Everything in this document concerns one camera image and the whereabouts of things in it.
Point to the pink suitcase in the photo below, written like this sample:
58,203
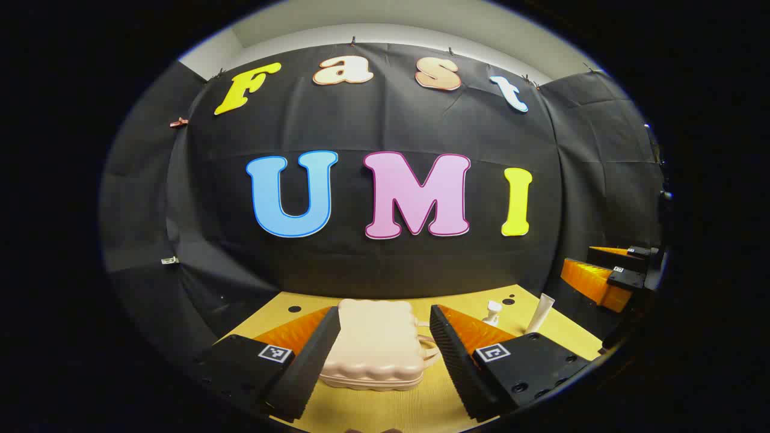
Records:
376,343

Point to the white cosmetic tube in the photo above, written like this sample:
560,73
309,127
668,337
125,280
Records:
539,316

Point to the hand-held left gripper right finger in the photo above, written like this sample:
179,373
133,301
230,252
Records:
454,367

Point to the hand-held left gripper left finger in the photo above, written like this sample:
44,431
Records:
307,367

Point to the brown cloth clip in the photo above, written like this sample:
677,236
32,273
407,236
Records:
178,122

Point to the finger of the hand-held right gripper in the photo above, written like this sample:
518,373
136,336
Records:
592,282
613,257

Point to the black backdrop cloth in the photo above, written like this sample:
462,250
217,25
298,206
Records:
391,120

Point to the white pump bottle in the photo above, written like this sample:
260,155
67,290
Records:
493,313

